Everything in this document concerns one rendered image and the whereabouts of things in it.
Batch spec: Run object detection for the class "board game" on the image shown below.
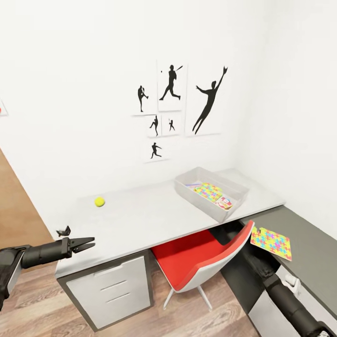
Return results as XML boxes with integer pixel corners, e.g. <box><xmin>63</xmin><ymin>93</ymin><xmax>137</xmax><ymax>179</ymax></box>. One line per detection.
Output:
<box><xmin>194</xmin><ymin>187</ymin><xmax>233</xmax><ymax>210</ymax></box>
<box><xmin>185</xmin><ymin>183</ymin><xmax>207</xmax><ymax>190</ymax></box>

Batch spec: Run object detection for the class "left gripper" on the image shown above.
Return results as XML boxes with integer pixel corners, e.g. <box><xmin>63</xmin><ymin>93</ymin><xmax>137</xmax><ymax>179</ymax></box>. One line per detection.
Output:
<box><xmin>39</xmin><ymin>237</ymin><xmax>95</xmax><ymax>264</ymax></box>

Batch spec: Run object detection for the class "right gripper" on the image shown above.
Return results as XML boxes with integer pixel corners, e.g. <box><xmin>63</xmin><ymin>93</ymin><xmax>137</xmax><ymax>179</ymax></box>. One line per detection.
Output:
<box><xmin>249</xmin><ymin>255</ymin><xmax>305</xmax><ymax>321</ymax></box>

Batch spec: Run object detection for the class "jigsaw puzzle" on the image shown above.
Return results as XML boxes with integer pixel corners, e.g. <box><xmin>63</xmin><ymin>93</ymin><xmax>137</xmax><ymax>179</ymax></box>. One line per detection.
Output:
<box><xmin>196</xmin><ymin>183</ymin><xmax>222</xmax><ymax>202</ymax></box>
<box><xmin>250</xmin><ymin>226</ymin><xmax>292</xmax><ymax>261</ymax></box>

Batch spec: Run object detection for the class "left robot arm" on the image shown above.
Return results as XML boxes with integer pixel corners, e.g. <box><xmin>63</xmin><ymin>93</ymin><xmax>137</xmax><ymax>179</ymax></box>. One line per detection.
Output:
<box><xmin>0</xmin><ymin>223</ymin><xmax>95</xmax><ymax>312</ymax></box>

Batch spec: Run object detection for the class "tennis ball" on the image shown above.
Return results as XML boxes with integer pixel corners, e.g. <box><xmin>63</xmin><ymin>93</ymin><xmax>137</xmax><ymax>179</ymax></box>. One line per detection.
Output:
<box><xmin>95</xmin><ymin>197</ymin><xmax>105</xmax><ymax>207</ymax></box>

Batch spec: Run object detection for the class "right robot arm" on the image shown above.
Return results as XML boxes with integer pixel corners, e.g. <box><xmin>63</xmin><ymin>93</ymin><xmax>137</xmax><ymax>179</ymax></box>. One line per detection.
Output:
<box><xmin>249</xmin><ymin>255</ymin><xmax>337</xmax><ymax>337</ymax></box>

